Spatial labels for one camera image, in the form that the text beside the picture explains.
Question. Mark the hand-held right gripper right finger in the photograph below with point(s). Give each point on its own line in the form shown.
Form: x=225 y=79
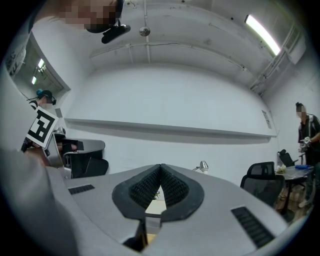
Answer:
x=212 y=220

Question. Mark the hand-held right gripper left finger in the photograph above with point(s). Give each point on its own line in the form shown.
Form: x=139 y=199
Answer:
x=100 y=200

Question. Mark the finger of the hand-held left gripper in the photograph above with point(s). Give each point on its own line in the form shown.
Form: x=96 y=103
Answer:
x=95 y=166
x=92 y=145

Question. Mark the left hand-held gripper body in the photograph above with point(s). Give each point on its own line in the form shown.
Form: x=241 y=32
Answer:
x=41 y=127

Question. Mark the grey box with red button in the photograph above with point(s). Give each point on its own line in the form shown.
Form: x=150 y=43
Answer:
x=152 y=225

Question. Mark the person's left forearm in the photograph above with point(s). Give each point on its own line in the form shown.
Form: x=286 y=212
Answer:
x=37 y=156

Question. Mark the silver desk lamp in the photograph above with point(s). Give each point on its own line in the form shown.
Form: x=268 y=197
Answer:
x=203 y=165

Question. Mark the interior glass window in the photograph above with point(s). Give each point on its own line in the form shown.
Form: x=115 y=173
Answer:
x=47 y=72

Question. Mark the black office chair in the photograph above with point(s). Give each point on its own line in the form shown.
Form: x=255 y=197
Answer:
x=287 y=158
x=262 y=180

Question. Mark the person's grey printed t-shirt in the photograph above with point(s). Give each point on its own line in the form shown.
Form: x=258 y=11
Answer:
x=15 y=62

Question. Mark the potted plant with white flowers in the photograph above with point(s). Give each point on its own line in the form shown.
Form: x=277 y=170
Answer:
x=280 y=169

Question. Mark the round black table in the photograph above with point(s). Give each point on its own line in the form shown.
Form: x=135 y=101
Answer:
x=297 y=172

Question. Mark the blue plastic item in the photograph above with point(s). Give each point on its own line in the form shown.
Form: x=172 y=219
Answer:
x=301 y=166

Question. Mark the person's head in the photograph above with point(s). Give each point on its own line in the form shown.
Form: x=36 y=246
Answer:
x=92 y=15

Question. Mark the silver ceiling dome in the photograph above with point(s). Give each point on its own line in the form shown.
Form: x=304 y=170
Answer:
x=144 y=31

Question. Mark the ceiling tube light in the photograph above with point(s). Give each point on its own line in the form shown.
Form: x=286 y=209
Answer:
x=262 y=33

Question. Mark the black head-worn camera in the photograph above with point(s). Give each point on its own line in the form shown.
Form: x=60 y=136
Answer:
x=115 y=33

